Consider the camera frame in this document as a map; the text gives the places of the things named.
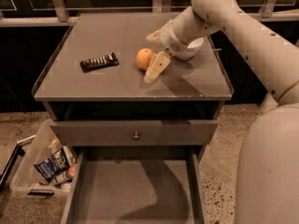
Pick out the black metal frame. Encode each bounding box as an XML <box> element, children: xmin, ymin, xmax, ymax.
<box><xmin>0</xmin><ymin>135</ymin><xmax>36</xmax><ymax>190</ymax></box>

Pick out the blue chip bag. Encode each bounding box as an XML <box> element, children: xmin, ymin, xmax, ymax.
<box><xmin>34</xmin><ymin>147</ymin><xmax>72</xmax><ymax>183</ymax></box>

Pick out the orange fruit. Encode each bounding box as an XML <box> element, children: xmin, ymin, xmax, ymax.
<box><xmin>135</xmin><ymin>49</ymin><xmax>153</xmax><ymax>70</ymax></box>

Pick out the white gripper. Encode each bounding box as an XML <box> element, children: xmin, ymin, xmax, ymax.
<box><xmin>144</xmin><ymin>19</ymin><xmax>190</xmax><ymax>84</ymax></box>

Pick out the white ceramic bowl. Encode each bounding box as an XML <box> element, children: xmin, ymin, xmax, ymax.
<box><xmin>179</xmin><ymin>37</ymin><xmax>204</xmax><ymax>60</ymax></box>

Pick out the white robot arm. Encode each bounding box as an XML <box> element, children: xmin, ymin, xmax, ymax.
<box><xmin>144</xmin><ymin>0</ymin><xmax>299</xmax><ymax>224</ymax></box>

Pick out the dark snack bar packet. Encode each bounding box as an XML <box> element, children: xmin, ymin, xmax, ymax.
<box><xmin>79</xmin><ymin>52</ymin><xmax>119</xmax><ymax>73</ymax></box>

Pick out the small red fruit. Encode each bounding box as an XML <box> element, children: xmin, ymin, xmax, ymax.
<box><xmin>66</xmin><ymin>164</ymin><xmax>77</xmax><ymax>178</ymax></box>

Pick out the clear plastic bin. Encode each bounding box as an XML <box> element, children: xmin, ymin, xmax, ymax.
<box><xmin>10</xmin><ymin>119</ymin><xmax>78</xmax><ymax>195</ymax></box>

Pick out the metal railing frame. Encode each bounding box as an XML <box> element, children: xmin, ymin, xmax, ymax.
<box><xmin>0</xmin><ymin>0</ymin><xmax>298</xmax><ymax>27</ymax></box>

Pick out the grey drawer cabinet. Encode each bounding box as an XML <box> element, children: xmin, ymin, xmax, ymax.
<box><xmin>31</xmin><ymin>11</ymin><xmax>235</xmax><ymax>161</ymax></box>

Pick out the grey top drawer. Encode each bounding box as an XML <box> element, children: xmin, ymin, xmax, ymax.
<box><xmin>50</xmin><ymin>120</ymin><xmax>218</xmax><ymax>147</ymax></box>

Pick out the grey open middle drawer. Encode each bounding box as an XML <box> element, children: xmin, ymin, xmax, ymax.
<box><xmin>61</xmin><ymin>147</ymin><xmax>207</xmax><ymax>224</ymax></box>

